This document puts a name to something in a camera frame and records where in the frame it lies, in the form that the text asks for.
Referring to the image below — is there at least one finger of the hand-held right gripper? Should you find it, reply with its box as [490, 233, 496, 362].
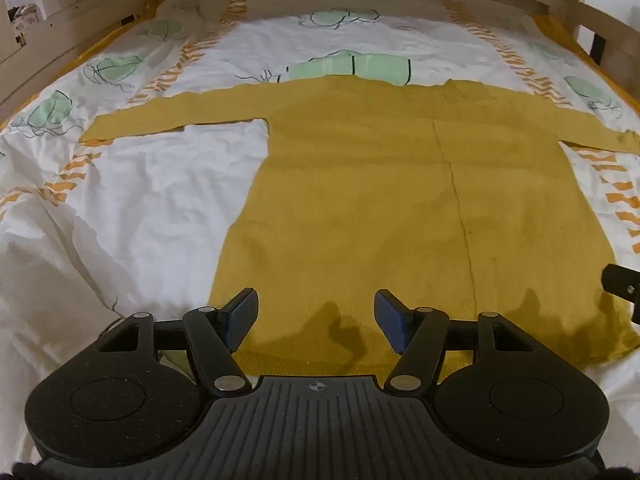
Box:
[601, 262, 640, 325]

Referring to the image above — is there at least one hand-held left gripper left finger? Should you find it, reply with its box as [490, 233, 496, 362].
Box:
[99, 287, 261, 395]

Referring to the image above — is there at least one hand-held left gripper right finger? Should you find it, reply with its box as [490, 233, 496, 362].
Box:
[374, 288, 532, 394]

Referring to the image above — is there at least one mustard yellow knit sweater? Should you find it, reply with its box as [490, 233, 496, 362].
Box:
[80, 75, 640, 377]

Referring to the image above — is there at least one white printed bed cover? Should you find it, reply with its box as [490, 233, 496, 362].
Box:
[0, 0, 640, 466]

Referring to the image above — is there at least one crumpled white printed cloth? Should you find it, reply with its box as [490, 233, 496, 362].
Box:
[150, 0, 213, 38]

